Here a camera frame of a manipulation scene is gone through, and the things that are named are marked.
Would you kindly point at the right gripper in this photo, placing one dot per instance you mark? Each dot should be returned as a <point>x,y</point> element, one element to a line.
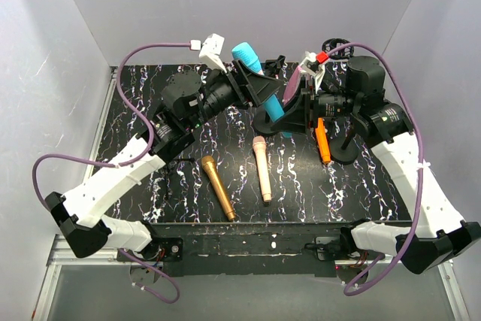
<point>308,107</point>

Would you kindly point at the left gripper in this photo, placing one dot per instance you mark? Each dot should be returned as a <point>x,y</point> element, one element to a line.
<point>240,84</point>

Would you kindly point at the blue microphone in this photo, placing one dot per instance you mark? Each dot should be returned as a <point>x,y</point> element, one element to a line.
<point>261,89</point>

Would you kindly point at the gold microphone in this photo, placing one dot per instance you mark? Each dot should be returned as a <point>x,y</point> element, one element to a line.
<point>210,168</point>

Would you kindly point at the shock-mount tripod mic stand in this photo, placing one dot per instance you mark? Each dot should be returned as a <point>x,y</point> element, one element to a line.
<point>341,55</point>

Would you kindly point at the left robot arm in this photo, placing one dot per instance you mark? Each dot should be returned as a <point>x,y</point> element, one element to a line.
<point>187,102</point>

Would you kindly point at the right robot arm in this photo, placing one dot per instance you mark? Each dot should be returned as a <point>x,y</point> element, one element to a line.
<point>438,232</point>

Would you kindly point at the black round-base mic stand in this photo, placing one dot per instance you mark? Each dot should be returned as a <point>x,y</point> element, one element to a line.
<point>263,120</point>

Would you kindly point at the pink metronome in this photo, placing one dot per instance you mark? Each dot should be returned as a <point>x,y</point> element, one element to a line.
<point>292,85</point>

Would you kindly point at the orange microphone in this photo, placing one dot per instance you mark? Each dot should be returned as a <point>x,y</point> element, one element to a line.
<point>322,142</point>

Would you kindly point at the pink microphone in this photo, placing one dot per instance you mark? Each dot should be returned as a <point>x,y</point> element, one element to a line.
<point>259,148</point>

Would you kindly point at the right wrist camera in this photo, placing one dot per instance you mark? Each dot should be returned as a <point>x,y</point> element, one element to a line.
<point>314,65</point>

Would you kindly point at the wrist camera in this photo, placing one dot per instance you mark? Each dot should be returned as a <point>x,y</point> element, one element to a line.
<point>209,51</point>
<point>314,65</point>

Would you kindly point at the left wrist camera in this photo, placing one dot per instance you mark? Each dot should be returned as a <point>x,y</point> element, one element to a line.
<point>209,51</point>

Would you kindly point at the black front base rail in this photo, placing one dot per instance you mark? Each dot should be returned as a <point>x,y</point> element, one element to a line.
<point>254,248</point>

